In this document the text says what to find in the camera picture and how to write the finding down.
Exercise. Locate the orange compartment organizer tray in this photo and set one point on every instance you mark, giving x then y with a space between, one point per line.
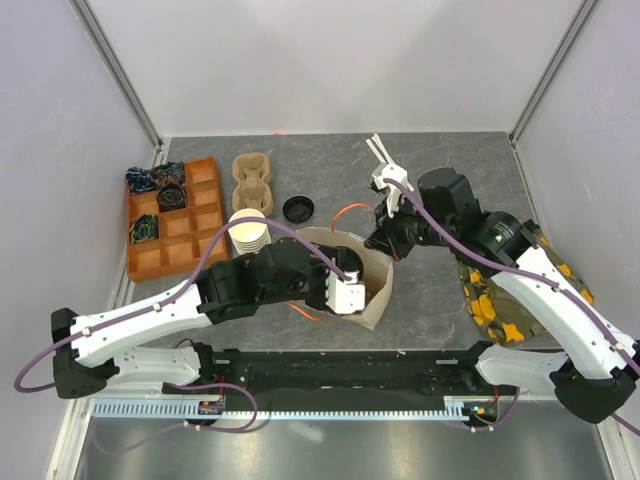
181 236

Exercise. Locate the blue patterned rolled sock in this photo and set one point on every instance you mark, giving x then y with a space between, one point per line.
139 181

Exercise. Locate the stack of paper cups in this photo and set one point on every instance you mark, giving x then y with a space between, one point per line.
249 237

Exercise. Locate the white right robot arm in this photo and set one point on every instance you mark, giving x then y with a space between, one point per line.
597 369

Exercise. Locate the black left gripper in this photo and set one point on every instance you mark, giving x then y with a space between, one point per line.
335 257

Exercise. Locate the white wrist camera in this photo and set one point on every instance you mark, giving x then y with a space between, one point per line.
386 178
345 297

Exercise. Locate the white paper takeout bag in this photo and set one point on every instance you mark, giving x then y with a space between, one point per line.
378 269

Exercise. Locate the dark patterned rolled sock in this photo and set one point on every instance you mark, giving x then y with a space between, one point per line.
172 172

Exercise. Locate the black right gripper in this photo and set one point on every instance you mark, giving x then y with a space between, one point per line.
385 238

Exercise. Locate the cardboard cup carrier tray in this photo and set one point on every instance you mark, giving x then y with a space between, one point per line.
252 172

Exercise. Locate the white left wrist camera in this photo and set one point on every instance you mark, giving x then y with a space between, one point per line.
345 297

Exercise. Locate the grey slotted cable duct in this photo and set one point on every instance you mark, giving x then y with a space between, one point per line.
451 410

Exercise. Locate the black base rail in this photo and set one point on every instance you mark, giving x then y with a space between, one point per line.
431 372

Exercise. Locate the black brown rolled sock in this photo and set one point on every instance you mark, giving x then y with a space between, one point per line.
170 197

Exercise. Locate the camouflage yellow green cloth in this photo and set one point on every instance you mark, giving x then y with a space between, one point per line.
499 316

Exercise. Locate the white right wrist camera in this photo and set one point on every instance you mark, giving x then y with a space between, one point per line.
386 178

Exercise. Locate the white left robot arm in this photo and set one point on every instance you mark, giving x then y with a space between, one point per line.
109 351

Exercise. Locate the blue yellow rolled sock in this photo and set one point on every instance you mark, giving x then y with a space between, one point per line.
144 229

